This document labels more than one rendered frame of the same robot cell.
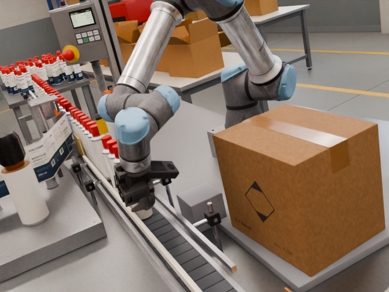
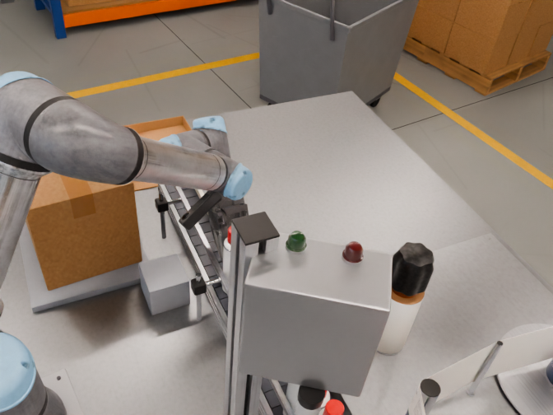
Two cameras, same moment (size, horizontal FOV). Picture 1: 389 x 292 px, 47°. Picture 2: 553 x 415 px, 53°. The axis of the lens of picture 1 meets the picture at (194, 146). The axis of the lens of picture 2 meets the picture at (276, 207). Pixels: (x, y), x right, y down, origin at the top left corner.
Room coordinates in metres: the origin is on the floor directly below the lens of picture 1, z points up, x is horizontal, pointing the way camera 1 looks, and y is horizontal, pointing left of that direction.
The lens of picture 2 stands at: (2.06, 0.16, 1.97)
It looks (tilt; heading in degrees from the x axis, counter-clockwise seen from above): 42 degrees down; 172
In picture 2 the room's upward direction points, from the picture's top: 6 degrees clockwise
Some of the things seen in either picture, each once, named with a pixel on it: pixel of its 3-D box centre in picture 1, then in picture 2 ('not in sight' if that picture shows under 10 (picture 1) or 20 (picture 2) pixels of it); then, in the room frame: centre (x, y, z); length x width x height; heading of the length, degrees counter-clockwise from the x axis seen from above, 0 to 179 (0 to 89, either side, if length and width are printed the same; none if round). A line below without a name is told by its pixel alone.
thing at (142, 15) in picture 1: (136, 40); not in sight; (7.33, 0.51, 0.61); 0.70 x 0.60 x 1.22; 41
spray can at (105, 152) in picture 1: (115, 165); not in sight; (1.34, 0.26, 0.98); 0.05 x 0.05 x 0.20
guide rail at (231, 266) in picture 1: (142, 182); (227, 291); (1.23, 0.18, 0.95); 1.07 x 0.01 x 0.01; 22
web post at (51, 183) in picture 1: (44, 163); (417, 412); (1.54, 0.54, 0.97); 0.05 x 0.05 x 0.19
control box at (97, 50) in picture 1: (84, 32); (312, 314); (1.62, 0.28, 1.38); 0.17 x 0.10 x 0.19; 77
